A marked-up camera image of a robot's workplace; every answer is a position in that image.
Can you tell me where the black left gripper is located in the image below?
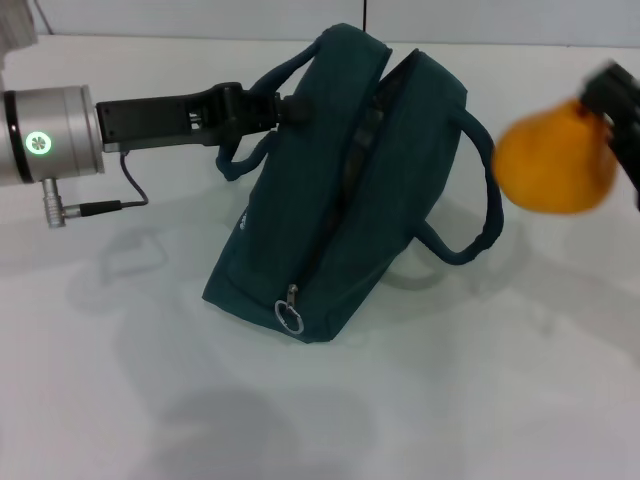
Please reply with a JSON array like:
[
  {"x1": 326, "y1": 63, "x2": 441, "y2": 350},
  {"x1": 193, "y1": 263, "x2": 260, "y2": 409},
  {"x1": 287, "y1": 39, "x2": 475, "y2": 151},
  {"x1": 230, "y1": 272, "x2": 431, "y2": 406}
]
[{"x1": 95, "y1": 82, "x2": 315, "y2": 155}]

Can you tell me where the silver zipper pull ring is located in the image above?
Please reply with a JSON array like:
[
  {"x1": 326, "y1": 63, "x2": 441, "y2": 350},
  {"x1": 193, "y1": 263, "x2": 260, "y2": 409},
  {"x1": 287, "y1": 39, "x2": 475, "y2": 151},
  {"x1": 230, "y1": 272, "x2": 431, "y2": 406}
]
[{"x1": 273, "y1": 283, "x2": 305, "y2": 335}]

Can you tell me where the grey left arm cable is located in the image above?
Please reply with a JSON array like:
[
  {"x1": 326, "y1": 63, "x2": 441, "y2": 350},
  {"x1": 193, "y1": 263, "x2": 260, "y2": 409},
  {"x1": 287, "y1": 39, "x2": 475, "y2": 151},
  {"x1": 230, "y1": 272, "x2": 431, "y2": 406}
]
[{"x1": 42, "y1": 149, "x2": 150, "y2": 230}]

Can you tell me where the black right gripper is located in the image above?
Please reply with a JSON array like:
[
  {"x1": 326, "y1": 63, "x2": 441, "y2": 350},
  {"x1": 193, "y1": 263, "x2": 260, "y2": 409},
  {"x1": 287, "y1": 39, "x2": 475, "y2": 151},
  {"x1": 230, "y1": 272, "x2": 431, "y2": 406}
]
[{"x1": 577, "y1": 59, "x2": 640, "y2": 212}]

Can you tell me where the orange pear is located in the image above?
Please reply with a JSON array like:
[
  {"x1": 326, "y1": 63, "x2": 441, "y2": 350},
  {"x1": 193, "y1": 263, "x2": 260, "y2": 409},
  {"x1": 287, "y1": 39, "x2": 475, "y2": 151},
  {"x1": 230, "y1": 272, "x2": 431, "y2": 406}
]
[{"x1": 492, "y1": 97, "x2": 619, "y2": 216}]

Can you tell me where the dark blue fabric bag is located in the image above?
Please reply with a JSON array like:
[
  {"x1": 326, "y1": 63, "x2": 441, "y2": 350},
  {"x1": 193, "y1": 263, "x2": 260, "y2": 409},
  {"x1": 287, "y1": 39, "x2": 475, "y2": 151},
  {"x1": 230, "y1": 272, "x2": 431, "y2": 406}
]
[{"x1": 202, "y1": 22, "x2": 505, "y2": 345}]

